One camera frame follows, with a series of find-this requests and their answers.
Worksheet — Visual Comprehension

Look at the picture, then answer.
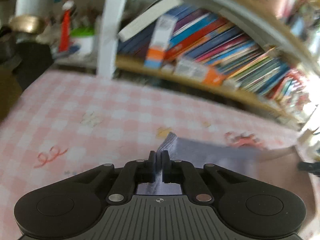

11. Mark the white and wood bookshelf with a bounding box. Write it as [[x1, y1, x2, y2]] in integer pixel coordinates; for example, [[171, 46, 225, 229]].
[[15, 0, 320, 131]]

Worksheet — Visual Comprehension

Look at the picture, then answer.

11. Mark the purple and mauve sweater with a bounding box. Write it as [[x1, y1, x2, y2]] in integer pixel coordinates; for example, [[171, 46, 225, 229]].
[[135, 132, 318, 233]]

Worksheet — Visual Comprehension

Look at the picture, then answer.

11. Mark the white green-lid jar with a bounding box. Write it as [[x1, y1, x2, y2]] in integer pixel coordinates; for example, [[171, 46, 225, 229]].
[[71, 27, 96, 57]]

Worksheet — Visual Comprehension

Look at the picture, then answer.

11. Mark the white orange flat box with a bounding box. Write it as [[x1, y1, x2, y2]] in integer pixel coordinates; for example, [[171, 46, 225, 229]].
[[174, 58, 225, 86]]

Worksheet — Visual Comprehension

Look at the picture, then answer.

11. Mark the pink checkered cartoon tablecloth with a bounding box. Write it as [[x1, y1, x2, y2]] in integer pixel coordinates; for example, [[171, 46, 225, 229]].
[[0, 69, 320, 240]]

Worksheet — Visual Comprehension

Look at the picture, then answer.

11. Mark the brown corduroy garment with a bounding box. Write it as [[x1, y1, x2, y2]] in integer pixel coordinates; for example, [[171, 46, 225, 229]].
[[0, 68, 22, 122]]

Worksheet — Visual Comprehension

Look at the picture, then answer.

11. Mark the white blue orange box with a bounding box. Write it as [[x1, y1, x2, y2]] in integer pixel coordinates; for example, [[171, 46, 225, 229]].
[[144, 14, 177, 69]]

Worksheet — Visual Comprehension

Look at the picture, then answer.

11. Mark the row of leaning books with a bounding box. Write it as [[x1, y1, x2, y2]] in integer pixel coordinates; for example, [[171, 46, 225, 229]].
[[116, 0, 309, 107]]

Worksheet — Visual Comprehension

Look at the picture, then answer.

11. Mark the red tassel ornament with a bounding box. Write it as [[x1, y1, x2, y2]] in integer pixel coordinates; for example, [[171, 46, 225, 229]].
[[59, 0, 74, 52]]

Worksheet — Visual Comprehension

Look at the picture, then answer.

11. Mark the golden metal bowl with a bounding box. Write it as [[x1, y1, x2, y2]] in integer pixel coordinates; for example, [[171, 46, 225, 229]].
[[9, 15, 46, 34]]

